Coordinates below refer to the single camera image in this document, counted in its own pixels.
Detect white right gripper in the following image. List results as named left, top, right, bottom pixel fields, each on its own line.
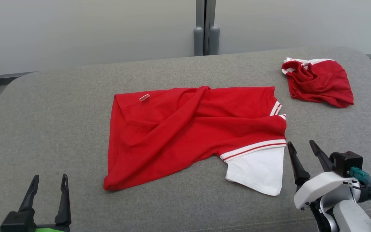
left=287, top=140, right=358, bottom=210

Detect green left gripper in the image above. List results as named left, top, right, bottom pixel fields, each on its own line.
left=19, top=174, right=72, bottom=232

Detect red shirt white sleeves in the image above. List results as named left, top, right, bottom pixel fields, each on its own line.
left=103, top=85, right=287, bottom=196

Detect right camera cable teal plug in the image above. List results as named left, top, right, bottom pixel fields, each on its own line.
left=350, top=167, right=371, bottom=210

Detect grey fabric sofa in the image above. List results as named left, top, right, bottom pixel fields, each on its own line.
left=0, top=47, right=371, bottom=232

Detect grey double partition post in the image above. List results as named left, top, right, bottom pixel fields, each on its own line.
left=194, top=0, right=220, bottom=56

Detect red shorts white stripe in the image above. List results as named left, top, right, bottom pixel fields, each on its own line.
left=281, top=57, right=354, bottom=108

